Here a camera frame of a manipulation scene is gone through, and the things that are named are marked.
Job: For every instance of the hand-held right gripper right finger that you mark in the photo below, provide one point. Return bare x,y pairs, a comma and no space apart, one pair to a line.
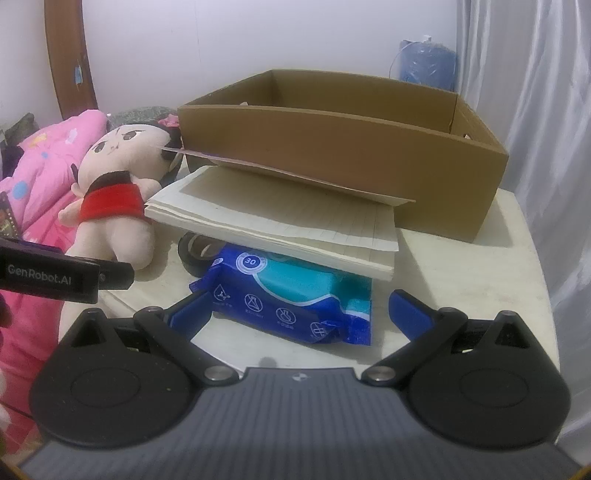
408,314

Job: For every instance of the dark printed packet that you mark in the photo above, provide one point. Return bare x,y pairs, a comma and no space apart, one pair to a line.
8,219

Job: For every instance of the plush doll with red top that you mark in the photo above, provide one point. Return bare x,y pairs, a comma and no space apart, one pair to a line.
115,203

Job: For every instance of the brown cardboard box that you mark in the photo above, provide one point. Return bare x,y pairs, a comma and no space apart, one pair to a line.
323,147

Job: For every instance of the blue wrapped water barrel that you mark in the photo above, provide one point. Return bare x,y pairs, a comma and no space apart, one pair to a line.
427,64

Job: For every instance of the pink printed blanket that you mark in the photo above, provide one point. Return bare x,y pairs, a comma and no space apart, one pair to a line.
41,175

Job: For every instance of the black tape roll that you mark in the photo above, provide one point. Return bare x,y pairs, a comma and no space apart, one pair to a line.
187,258

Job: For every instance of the brown wooden door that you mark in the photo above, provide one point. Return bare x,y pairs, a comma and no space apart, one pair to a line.
60,55

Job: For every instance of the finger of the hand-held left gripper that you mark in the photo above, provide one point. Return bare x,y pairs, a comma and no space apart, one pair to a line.
117,276

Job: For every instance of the grey patterned pillow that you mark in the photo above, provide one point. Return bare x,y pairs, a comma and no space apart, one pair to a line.
138,115

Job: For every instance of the blue face mask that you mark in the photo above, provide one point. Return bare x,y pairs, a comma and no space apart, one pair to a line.
79,74

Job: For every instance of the blue wet wipes packet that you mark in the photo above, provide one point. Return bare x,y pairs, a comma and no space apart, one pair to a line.
286,295

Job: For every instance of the pink cover notebook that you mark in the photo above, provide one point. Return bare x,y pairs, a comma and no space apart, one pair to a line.
277,217

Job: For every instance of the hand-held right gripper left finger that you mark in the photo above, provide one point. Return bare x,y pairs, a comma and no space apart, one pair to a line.
184,316

